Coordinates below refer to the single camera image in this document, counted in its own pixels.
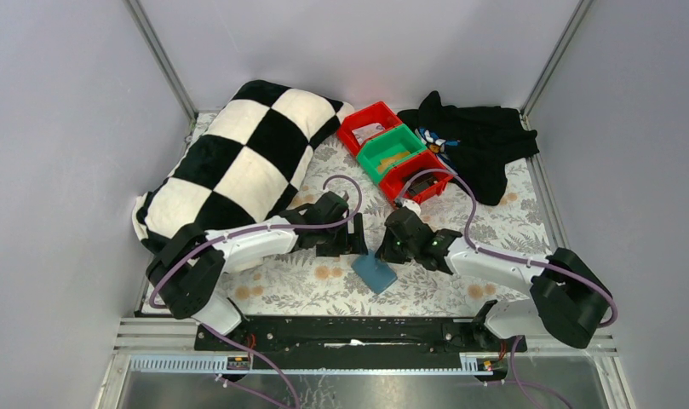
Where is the blue card holder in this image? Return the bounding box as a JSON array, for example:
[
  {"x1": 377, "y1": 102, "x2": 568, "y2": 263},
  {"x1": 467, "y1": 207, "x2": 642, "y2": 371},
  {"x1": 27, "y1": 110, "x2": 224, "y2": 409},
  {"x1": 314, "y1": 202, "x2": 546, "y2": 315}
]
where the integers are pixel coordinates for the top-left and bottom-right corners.
[{"x1": 351, "y1": 252, "x2": 398, "y2": 294}]

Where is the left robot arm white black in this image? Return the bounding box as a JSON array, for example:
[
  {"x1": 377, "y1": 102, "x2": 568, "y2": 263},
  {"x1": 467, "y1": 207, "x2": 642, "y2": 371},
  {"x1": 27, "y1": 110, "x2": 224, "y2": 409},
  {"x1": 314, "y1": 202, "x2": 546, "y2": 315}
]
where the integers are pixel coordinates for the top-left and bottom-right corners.
[{"x1": 146, "y1": 192, "x2": 368, "y2": 335}]

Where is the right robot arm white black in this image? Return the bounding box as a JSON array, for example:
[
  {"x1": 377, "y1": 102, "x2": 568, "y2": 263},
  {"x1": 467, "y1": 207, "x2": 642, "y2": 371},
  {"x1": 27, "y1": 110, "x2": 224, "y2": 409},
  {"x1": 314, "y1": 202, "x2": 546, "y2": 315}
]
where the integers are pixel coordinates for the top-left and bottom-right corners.
[{"x1": 376, "y1": 208, "x2": 615, "y2": 349}]

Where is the floral patterned table mat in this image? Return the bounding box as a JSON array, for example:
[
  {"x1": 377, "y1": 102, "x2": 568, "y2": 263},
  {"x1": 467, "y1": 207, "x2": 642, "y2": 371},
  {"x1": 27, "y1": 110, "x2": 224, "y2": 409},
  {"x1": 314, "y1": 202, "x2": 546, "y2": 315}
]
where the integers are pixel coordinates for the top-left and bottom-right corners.
[{"x1": 215, "y1": 136, "x2": 553, "y2": 317}]

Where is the black object in bin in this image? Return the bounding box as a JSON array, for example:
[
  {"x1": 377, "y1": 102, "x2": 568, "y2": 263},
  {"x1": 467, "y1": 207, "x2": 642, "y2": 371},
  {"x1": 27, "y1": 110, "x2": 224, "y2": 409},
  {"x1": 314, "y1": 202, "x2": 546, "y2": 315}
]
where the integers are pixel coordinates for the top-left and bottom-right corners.
[{"x1": 406, "y1": 174, "x2": 437, "y2": 199}]

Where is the near red plastic bin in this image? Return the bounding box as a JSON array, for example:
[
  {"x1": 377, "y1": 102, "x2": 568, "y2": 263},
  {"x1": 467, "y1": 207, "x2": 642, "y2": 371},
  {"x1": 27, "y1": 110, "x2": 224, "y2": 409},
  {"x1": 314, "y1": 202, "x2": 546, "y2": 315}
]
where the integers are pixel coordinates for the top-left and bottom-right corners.
[{"x1": 379, "y1": 151, "x2": 453, "y2": 205}]

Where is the yellow item in green bin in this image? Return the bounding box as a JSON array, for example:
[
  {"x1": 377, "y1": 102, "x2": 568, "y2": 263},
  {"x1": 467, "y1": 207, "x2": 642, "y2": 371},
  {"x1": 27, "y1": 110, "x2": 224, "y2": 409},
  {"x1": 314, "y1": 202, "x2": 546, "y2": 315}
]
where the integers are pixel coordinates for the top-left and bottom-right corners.
[{"x1": 376, "y1": 151, "x2": 411, "y2": 174}]

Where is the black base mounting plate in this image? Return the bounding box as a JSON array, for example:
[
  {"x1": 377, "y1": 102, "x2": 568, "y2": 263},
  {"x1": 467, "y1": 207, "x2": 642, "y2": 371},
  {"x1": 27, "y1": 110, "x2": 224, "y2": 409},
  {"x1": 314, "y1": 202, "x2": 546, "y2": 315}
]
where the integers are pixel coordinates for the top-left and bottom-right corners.
[{"x1": 229, "y1": 315, "x2": 527, "y2": 364}]

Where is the green plastic bin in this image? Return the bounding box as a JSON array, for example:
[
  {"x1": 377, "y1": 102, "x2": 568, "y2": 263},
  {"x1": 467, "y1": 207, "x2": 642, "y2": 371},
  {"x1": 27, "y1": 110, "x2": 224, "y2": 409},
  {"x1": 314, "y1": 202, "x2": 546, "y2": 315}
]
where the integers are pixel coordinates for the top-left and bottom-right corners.
[{"x1": 356, "y1": 125, "x2": 425, "y2": 184}]

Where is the small colourful toy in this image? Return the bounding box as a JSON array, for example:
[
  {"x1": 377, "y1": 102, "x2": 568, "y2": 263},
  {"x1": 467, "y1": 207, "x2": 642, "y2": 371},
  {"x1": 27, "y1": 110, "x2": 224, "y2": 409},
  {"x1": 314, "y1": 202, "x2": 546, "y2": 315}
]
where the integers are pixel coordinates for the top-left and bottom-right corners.
[{"x1": 415, "y1": 127, "x2": 460, "y2": 155}]

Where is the black white checkered pillow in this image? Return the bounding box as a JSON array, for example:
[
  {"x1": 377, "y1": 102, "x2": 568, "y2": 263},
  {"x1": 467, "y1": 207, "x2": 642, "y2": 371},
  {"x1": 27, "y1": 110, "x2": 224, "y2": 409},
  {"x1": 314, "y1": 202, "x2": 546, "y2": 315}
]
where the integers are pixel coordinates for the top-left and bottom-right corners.
[{"x1": 132, "y1": 79, "x2": 354, "y2": 254}]

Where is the far red plastic bin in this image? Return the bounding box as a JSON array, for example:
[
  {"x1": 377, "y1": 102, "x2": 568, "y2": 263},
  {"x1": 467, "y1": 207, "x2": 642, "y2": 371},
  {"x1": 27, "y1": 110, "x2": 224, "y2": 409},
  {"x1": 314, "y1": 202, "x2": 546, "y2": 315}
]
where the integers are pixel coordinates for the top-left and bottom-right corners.
[{"x1": 336, "y1": 101, "x2": 402, "y2": 157}]

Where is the black cloth garment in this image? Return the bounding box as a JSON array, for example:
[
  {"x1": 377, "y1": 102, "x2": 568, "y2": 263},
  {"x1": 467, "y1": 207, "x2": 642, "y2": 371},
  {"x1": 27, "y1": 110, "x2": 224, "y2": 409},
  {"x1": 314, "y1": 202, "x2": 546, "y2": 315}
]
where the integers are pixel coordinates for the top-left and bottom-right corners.
[{"x1": 397, "y1": 91, "x2": 539, "y2": 206}]

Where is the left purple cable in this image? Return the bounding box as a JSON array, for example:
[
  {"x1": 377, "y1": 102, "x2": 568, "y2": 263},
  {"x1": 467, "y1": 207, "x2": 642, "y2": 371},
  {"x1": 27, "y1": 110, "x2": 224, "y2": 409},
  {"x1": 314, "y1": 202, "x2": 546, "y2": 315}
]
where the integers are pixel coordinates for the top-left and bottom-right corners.
[{"x1": 147, "y1": 174, "x2": 364, "y2": 409}]

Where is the perforated metal rail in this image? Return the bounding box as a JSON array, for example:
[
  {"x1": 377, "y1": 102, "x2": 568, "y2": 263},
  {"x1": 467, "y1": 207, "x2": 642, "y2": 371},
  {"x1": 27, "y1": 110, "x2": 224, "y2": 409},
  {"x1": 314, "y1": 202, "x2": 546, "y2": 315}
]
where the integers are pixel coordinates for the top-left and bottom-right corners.
[{"x1": 130, "y1": 354, "x2": 493, "y2": 377}]

